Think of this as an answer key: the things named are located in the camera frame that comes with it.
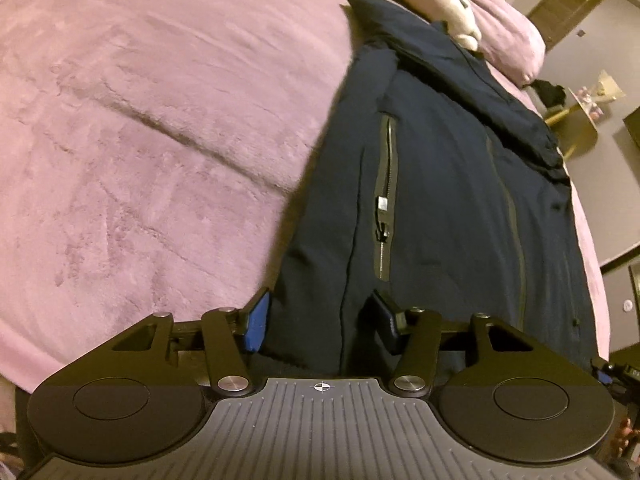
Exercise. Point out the wooden door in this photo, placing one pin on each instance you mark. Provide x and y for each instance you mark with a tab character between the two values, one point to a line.
567	2

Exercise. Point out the person's right hand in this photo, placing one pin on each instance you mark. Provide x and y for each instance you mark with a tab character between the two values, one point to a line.
625	437

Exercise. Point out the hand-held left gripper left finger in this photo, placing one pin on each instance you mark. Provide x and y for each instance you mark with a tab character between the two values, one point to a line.
257	325

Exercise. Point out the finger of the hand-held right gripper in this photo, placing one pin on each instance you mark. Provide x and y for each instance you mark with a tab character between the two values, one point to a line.
602	372

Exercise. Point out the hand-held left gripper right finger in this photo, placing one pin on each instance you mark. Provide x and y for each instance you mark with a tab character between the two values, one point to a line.
386	321

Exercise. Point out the purple bed blanket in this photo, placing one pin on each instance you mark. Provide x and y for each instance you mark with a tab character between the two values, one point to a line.
150	135

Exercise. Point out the wrapped flower bouquet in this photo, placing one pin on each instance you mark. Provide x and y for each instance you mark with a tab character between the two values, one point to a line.
602	92

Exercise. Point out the long printed plush pillow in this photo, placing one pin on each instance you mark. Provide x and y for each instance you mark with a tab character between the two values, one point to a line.
445	7

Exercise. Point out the pink pillow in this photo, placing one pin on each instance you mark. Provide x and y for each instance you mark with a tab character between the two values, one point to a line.
505	30

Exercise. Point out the navy zip jacket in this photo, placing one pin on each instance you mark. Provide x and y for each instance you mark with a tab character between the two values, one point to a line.
440	185

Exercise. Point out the black clothes on stool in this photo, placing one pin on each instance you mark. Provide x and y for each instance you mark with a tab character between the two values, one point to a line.
549	92

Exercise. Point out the white side table wooden legs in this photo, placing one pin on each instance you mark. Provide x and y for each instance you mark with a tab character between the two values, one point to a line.
577	125

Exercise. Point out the wall television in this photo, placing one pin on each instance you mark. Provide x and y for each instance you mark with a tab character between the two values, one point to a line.
632	130

